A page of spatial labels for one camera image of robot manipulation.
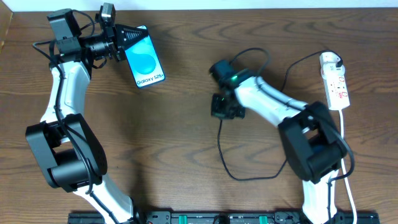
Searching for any blue Galaxy smartphone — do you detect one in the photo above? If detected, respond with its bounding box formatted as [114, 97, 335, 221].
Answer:
[124, 34, 165, 88]

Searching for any black charger cable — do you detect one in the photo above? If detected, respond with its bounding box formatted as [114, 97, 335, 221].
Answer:
[216, 49, 343, 182]

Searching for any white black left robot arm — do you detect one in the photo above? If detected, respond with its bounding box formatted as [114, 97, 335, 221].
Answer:
[25, 3, 149, 223]

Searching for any white USB charger plug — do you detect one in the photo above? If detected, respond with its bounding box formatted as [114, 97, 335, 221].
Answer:
[320, 60, 345, 80]

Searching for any white power strip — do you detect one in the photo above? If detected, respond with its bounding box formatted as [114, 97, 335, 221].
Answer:
[320, 52, 350, 111]

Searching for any white power strip cord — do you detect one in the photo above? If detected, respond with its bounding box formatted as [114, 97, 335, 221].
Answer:
[338, 108, 358, 224]

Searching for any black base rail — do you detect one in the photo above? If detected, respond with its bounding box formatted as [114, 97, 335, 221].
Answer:
[67, 210, 381, 224]

